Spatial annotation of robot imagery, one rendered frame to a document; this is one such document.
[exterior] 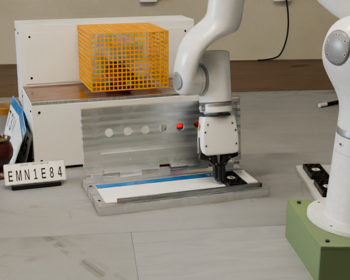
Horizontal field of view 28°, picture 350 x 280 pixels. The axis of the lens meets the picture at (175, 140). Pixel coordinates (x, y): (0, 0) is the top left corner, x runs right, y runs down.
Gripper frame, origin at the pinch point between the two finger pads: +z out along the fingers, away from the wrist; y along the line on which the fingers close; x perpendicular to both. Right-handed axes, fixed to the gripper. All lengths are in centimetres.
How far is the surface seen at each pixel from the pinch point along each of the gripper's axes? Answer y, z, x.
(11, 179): -51, -1, 17
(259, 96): 56, -15, 95
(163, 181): -13.7, 1.6, 5.5
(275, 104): 57, -12, 81
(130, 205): -25.8, 4.4, -6.9
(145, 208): -22.0, 5.6, -6.7
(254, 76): 71, -23, 132
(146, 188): -19.1, 2.3, 2.1
